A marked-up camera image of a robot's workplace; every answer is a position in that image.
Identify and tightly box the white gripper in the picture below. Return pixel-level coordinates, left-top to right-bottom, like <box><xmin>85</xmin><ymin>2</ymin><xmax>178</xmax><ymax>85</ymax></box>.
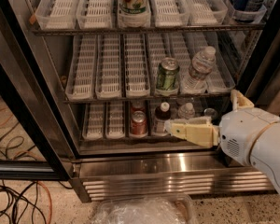
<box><xmin>164</xmin><ymin>90</ymin><xmax>280</xmax><ymax>166</ymax></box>

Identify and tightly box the clear water bottle shelf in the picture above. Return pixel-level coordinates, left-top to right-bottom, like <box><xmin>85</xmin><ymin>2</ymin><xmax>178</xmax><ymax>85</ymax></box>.
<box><xmin>177</xmin><ymin>103</ymin><xmax>195</xmax><ymax>119</ymax></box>
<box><xmin>181</xmin><ymin>46</ymin><xmax>216</xmax><ymax>93</ymax></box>

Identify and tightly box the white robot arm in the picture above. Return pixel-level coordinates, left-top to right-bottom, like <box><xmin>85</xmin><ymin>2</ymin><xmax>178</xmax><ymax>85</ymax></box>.
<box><xmin>164</xmin><ymin>90</ymin><xmax>280</xmax><ymax>195</ymax></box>

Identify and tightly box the green soda can bottom shelf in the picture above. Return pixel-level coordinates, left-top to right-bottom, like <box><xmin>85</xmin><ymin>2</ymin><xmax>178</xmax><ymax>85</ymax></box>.
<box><xmin>203</xmin><ymin>108</ymin><xmax>218</xmax><ymax>119</ymax></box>

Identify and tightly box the green soda can shelf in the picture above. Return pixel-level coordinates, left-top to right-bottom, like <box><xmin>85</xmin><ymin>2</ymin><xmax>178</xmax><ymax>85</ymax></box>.
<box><xmin>156</xmin><ymin>57</ymin><xmax>179</xmax><ymax>96</ymax></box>
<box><xmin>203</xmin><ymin>108</ymin><xmax>218</xmax><ymax>119</ymax></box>

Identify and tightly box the clear water bottle bottom shelf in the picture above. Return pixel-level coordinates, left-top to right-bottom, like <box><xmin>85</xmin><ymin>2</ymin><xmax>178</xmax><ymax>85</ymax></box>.
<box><xmin>177</xmin><ymin>103</ymin><xmax>195</xmax><ymax>119</ymax></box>

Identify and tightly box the dark juice bottle white cap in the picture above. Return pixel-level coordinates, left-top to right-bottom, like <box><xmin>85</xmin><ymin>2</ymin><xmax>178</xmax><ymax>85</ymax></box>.
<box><xmin>152</xmin><ymin>102</ymin><xmax>171</xmax><ymax>136</ymax></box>

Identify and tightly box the right glass fridge door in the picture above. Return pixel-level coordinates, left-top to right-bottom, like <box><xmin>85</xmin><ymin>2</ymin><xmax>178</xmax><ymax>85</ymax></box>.
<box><xmin>237</xmin><ymin>0</ymin><xmax>280</xmax><ymax>115</ymax></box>

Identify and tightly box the glass fridge door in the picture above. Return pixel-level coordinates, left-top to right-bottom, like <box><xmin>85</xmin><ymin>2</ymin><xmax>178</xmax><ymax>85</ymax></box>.
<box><xmin>0</xmin><ymin>0</ymin><xmax>77</xmax><ymax>180</ymax></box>
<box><xmin>237</xmin><ymin>0</ymin><xmax>280</xmax><ymax>115</ymax></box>

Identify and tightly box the green soda can middle shelf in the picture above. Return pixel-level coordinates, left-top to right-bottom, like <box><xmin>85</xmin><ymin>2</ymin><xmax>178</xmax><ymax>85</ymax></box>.
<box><xmin>156</xmin><ymin>57</ymin><xmax>179</xmax><ymax>96</ymax></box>

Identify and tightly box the stainless steel fridge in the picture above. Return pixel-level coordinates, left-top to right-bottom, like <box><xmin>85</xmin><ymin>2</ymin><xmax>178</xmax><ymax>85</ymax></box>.
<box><xmin>0</xmin><ymin>0</ymin><xmax>276</xmax><ymax>203</ymax></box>

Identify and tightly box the large soda bottle top shelf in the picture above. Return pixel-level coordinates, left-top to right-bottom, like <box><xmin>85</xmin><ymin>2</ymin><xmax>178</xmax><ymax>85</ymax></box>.
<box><xmin>118</xmin><ymin>0</ymin><xmax>150</xmax><ymax>28</ymax></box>

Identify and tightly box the left glass fridge door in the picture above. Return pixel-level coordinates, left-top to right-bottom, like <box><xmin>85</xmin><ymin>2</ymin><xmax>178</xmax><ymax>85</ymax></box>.
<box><xmin>0</xmin><ymin>0</ymin><xmax>77</xmax><ymax>180</ymax></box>

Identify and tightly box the red soda can front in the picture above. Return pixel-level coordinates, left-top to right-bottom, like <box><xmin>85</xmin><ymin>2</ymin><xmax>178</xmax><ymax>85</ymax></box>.
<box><xmin>130</xmin><ymin>111</ymin><xmax>147</xmax><ymax>137</ymax></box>

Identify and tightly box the red soda can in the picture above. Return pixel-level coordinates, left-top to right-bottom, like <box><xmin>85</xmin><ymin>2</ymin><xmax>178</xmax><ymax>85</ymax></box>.
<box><xmin>130</xmin><ymin>111</ymin><xmax>147</xmax><ymax>137</ymax></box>
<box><xmin>130</xmin><ymin>101</ymin><xmax>146</xmax><ymax>113</ymax></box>

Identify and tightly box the red soda can rear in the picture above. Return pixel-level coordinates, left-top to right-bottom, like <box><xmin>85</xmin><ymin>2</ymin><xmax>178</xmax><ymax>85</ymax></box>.
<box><xmin>130</xmin><ymin>101</ymin><xmax>146</xmax><ymax>113</ymax></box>

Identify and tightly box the clear plastic bin with bags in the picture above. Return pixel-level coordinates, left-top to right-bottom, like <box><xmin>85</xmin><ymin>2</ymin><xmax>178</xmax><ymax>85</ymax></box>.
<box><xmin>91</xmin><ymin>193</ymin><xmax>199</xmax><ymax>224</ymax></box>

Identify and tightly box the top wire shelf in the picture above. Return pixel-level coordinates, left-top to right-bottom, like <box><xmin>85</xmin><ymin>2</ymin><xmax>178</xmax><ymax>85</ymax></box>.
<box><xmin>31</xmin><ymin>23</ymin><xmax>265</xmax><ymax>36</ymax></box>

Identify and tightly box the wire shelf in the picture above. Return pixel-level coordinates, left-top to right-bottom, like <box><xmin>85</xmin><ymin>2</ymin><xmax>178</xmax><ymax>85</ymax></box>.
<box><xmin>63</xmin><ymin>91</ymin><xmax>231</xmax><ymax>105</ymax></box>
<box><xmin>31</xmin><ymin>23</ymin><xmax>265</xmax><ymax>36</ymax></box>
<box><xmin>80</xmin><ymin>135</ymin><xmax>186</xmax><ymax>145</ymax></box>

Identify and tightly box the bottom wire shelf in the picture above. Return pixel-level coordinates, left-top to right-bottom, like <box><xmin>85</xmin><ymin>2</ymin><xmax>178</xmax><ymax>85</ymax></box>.
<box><xmin>80</xmin><ymin>135</ymin><xmax>186</xmax><ymax>145</ymax></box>

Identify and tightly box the middle wire shelf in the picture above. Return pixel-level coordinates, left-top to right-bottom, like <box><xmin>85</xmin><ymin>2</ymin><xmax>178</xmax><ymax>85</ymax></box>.
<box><xmin>63</xmin><ymin>91</ymin><xmax>231</xmax><ymax>105</ymax></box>

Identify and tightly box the black cable bundle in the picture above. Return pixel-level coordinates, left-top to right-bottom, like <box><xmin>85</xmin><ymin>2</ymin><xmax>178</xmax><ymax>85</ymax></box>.
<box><xmin>0</xmin><ymin>121</ymin><xmax>73</xmax><ymax>224</ymax></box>

